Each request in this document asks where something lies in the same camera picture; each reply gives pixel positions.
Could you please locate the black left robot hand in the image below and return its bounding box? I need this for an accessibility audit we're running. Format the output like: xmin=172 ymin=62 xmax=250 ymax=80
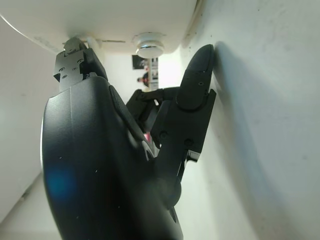
xmin=39 ymin=43 xmax=217 ymax=240

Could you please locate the cream white two-slot toaster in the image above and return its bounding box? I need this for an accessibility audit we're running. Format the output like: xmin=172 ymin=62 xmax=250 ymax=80
xmin=0 ymin=0 xmax=203 ymax=60

